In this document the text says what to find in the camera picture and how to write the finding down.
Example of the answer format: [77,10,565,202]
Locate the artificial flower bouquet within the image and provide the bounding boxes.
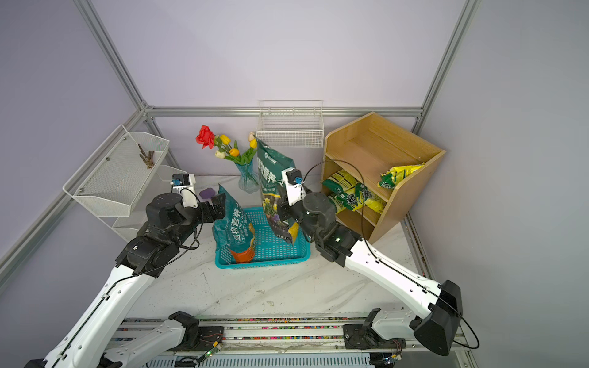
[195,125,258,166]

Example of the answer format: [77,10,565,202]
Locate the white mesh two-tier rack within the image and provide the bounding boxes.
[63,125,182,242]

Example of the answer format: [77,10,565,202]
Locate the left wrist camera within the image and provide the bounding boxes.
[170,173,196,194]

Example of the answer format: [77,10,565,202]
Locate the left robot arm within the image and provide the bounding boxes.
[26,193,226,367]

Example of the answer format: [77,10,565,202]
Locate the white wire wall basket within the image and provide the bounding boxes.
[256,100,325,148]

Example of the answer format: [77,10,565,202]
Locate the brown twigs in rack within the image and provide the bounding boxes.
[137,144,155,169]

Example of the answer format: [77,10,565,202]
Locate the teal plastic basket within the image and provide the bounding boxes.
[213,207,311,269]

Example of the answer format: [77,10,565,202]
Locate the yellow green bag lowest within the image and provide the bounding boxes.
[328,194,346,214]

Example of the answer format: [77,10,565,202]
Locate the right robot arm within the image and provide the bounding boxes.
[278,193,463,357]

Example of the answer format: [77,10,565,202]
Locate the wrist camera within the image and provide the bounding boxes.
[170,173,196,194]
[282,168,306,206]

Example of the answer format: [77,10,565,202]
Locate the wooden shelf unit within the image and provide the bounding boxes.
[321,111,447,245]

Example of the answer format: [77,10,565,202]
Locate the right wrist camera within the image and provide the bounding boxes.
[282,168,306,206]

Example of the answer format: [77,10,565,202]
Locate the yellow green fertilizer bag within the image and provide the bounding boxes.
[322,170,358,194]
[342,182,386,214]

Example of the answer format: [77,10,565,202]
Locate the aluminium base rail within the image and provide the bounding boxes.
[110,314,475,368]

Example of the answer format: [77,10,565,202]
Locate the blue glass vase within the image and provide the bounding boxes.
[236,162,259,194]

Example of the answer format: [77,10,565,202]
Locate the teal orange soil bag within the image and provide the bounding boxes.
[213,185,256,264]

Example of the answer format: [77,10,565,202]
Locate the large dark green soil bag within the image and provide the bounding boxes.
[257,139,298,245]

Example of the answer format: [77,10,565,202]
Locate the yellow green bag top shelf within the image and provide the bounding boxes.
[377,163,425,190]

